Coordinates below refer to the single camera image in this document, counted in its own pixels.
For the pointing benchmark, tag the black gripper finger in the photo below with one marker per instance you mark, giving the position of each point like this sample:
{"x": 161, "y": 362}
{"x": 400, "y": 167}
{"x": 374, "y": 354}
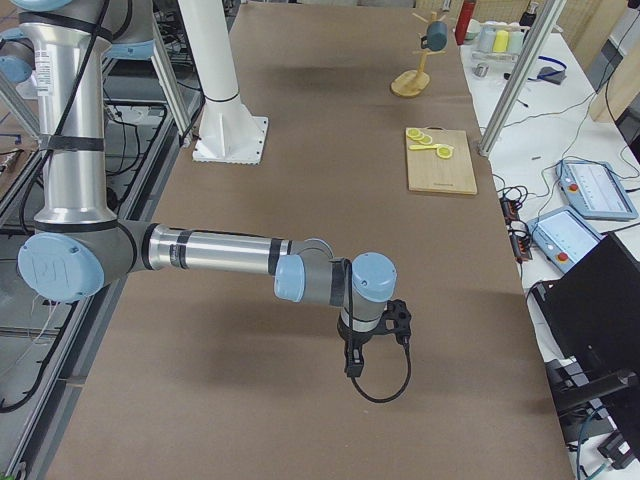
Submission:
{"x": 354, "y": 362}

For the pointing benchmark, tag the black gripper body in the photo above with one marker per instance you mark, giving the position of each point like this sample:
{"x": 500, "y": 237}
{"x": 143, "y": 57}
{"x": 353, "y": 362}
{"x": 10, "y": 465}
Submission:
{"x": 358, "y": 338}

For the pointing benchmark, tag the blue mug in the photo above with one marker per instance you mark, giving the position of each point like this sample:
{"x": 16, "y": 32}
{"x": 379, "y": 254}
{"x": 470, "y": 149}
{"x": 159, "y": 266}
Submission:
{"x": 435, "y": 38}

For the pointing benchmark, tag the wooden cup rack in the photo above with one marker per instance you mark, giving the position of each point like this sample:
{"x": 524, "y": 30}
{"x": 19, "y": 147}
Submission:
{"x": 412, "y": 83}

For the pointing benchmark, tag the yellow cup on tray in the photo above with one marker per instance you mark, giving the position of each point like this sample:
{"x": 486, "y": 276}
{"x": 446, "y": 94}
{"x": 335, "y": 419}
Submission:
{"x": 501, "y": 41}

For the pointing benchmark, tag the black power strip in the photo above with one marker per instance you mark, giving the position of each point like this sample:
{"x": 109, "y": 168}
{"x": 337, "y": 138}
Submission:
{"x": 517, "y": 230}

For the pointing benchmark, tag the bamboo cutting board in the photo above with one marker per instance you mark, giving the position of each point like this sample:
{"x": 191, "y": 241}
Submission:
{"x": 428, "y": 173}

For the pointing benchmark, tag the yellow plastic knife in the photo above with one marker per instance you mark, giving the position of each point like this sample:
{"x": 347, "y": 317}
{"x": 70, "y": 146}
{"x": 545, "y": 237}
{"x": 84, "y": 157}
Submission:
{"x": 416, "y": 147}

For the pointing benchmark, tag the lemon slice front of pair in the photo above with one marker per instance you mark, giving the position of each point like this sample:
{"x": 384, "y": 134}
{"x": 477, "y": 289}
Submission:
{"x": 444, "y": 151}

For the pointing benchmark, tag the teach pendant near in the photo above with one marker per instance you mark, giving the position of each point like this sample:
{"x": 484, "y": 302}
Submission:
{"x": 563, "y": 236}

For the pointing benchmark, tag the teach pendant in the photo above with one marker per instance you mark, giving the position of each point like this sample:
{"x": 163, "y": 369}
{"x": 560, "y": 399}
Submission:
{"x": 594, "y": 190}
{"x": 563, "y": 236}

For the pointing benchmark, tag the black monitor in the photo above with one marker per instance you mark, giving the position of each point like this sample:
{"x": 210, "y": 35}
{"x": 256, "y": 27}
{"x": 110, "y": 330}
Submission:
{"x": 593, "y": 314}

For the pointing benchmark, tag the teach pendant far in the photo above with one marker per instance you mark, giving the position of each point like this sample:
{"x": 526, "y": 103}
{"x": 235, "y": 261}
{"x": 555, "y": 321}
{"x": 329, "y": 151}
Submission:
{"x": 594, "y": 190}

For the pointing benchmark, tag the red bottle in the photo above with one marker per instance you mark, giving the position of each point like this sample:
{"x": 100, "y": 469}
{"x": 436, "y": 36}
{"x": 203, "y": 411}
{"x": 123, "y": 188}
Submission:
{"x": 464, "y": 18}

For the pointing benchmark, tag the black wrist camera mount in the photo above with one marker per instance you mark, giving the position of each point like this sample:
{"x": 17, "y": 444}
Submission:
{"x": 397, "y": 321}

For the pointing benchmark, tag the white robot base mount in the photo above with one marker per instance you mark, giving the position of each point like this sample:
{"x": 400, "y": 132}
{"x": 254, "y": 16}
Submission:
{"x": 228, "y": 132}

